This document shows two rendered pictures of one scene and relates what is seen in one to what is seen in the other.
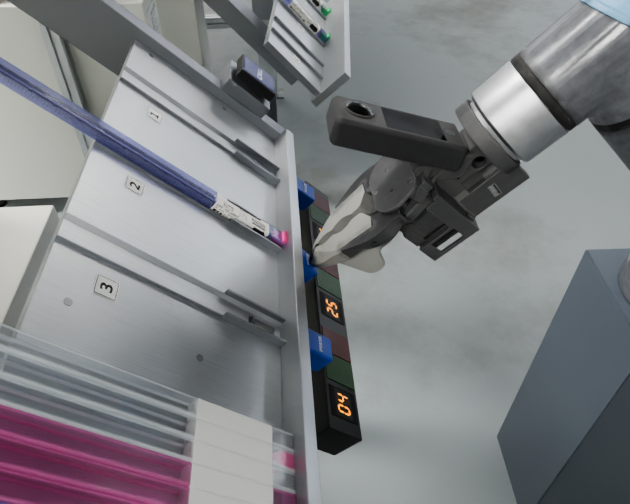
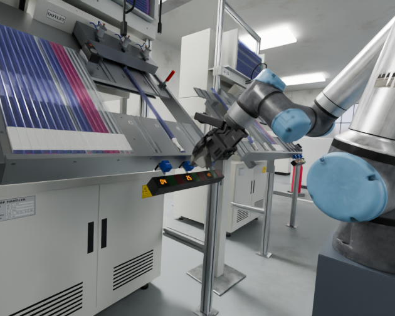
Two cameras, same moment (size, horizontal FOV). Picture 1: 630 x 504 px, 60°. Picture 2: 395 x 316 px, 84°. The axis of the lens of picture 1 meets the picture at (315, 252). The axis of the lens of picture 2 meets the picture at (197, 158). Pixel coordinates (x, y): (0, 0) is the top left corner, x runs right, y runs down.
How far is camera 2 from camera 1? 0.60 m
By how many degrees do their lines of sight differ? 54
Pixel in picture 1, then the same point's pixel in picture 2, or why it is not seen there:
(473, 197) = (227, 140)
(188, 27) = not seen: hidden behind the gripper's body
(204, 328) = (142, 140)
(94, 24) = (184, 120)
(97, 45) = not seen: hidden behind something
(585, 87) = (246, 96)
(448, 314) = not seen: outside the picture
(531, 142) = (234, 114)
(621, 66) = (253, 89)
